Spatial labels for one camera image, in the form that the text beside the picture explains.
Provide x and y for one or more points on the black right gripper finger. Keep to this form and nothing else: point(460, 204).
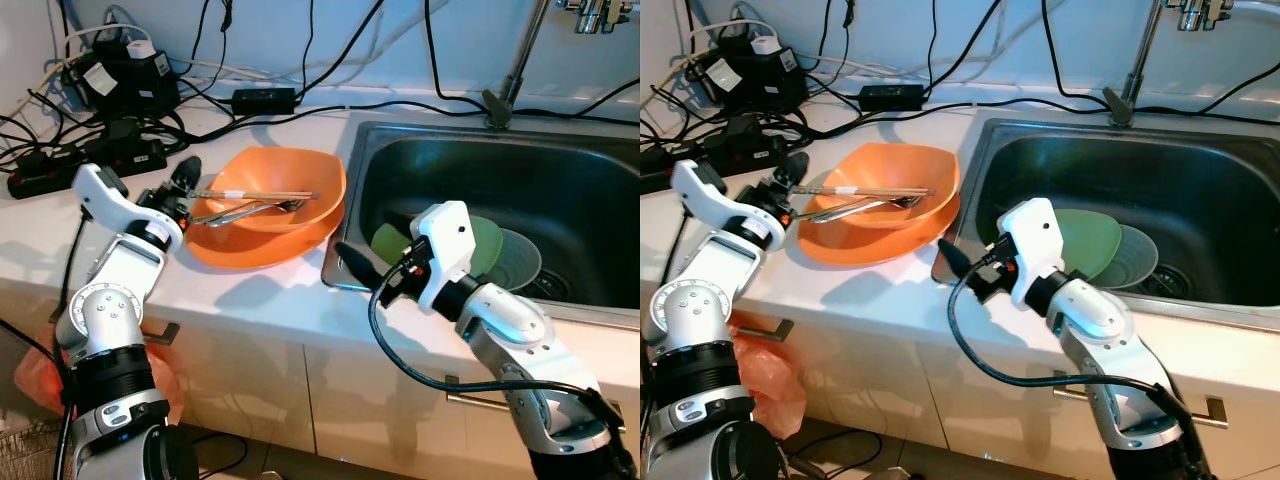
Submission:
point(956, 260)
point(358, 267)

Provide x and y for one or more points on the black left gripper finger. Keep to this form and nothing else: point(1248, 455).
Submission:
point(188, 174)
point(794, 170)

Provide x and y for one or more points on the golden spoon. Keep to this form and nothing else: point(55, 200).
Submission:
point(245, 214)
point(862, 210)

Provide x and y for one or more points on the metal fork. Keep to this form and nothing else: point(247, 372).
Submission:
point(908, 200)
point(295, 204)

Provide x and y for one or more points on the orange plate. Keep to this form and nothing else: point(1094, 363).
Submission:
point(250, 250)
point(860, 248)

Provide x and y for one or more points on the orange bowl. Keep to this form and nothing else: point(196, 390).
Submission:
point(900, 165)
point(290, 170)

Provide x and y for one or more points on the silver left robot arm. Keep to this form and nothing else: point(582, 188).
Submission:
point(690, 310)
point(105, 310)

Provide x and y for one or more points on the white kitchen cabinet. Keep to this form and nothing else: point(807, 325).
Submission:
point(250, 390)
point(880, 390)

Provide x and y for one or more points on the black power strip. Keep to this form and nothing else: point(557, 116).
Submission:
point(720, 160)
point(90, 168)

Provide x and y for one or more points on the green plate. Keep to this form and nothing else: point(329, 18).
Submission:
point(488, 245)
point(1090, 240)

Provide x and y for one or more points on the black charger box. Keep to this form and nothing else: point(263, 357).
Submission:
point(755, 85)
point(130, 90)

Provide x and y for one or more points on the black power brick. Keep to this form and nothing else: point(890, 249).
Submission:
point(265, 101)
point(890, 97)

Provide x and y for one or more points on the translucent grey bowl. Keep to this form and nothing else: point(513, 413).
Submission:
point(520, 260)
point(1135, 258)

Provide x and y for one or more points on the white plug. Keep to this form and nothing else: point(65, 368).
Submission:
point(140, 49)
point(766, 45)

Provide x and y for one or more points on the steel sink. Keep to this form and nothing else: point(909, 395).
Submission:
point(560, 190)
point(1200, 190)

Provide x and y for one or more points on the orange plastic bag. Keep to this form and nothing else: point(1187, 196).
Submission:
point(775, 390)
point(40, 385)

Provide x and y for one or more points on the steel faucet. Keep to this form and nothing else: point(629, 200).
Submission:
point(520, 60)
point(1142, 50)

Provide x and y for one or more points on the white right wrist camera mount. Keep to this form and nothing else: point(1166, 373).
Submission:
point(1030, 230)
point(445, 235)

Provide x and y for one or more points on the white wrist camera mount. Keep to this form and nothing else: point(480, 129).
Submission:
point(1030, 230)
point(700, 185)
point(445, 235)
point(100, 190)

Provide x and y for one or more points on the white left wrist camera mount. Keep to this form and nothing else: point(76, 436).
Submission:
point(100, 190)
point(700, 185)

